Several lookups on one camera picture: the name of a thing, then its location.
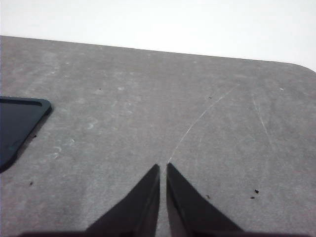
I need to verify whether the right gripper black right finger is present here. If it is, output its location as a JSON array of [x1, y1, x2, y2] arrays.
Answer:
[[166, 162, 244, 233]]

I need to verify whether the dark rectangular tray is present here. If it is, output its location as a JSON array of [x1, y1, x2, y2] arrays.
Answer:
[[0, 97, 52, 173]]

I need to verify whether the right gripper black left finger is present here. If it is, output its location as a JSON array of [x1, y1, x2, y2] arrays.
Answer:
[[85, 163, 160, 234]]

